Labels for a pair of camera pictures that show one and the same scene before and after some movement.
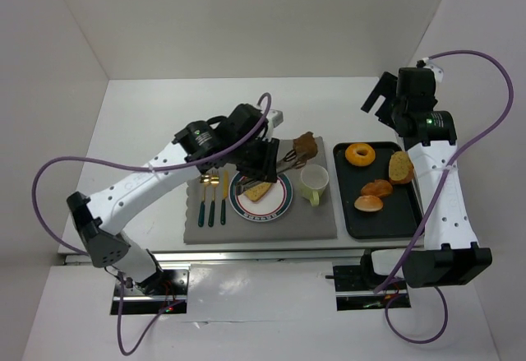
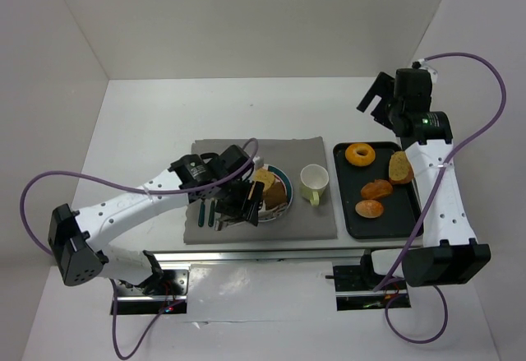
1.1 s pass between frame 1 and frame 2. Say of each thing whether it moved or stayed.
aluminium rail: stayed
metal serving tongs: moved
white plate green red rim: stayed
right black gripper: stayed
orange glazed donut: stayed
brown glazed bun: stayed
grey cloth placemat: stayed
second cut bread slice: stayed
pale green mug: stayed
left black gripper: moved
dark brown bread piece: moved
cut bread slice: moved
